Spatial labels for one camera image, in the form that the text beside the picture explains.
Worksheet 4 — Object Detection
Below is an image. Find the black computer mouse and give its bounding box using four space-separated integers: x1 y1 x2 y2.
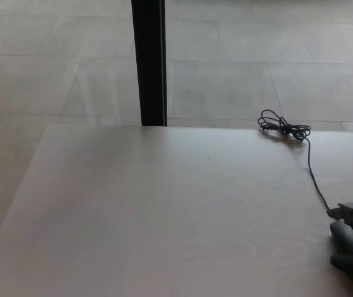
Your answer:
329 220 353 258

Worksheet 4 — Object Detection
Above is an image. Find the black mouse cable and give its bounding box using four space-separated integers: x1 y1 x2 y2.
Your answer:
257 109 331 211

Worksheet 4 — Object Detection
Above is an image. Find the black vertical post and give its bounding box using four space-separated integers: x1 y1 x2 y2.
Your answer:
131 0 168 127

